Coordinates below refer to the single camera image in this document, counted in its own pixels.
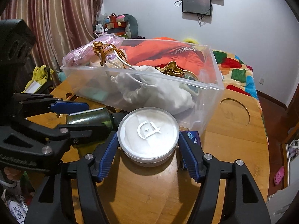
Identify wooden desk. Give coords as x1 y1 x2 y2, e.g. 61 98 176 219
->
30 79 269 224

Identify small wall monitor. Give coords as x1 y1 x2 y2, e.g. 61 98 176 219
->
182 0 212 15

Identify dark green glass bottle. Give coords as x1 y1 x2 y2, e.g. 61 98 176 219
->
65 107 125 148

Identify person's white printed clothing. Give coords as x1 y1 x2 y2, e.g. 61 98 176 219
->
3 189 33 224

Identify person's left hand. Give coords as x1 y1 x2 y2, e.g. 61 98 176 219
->
0 167 20 188

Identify blue packet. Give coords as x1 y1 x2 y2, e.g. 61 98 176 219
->
181 131 202 146

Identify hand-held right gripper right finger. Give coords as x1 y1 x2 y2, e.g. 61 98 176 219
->
179 132 272 224

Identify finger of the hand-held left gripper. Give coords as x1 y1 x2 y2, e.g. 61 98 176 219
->
5 121 93 150
12 93 90 117

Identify yellow cloth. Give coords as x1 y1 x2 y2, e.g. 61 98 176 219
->
24 65 55 92

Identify grey plush toy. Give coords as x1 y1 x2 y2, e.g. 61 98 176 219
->
121 14 140 39

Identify striped pink curtain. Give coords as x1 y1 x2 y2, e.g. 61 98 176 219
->
0 0 105 91

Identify pink clog shoe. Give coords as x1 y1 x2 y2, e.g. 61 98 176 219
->
274 166 285 186

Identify orange jacket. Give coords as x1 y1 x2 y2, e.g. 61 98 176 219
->
121 37 208 80

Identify white drawstring pouch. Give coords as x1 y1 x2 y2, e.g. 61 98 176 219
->
110 65 194 115

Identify colourful patterned blanket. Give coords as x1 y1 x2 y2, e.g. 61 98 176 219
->
210 49 260 99

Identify bagged pink rope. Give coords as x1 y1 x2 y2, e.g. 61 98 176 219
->
63 35 124 67

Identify round pale pink mini vacuum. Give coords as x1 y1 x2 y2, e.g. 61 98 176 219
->
117 107 180 167

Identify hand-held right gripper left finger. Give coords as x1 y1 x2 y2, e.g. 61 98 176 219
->
24 131 118 224

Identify gold ribbon ornament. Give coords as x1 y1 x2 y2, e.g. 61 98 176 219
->
159 61 187 75

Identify clear plastic box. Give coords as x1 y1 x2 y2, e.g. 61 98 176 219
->
60 38 225 136

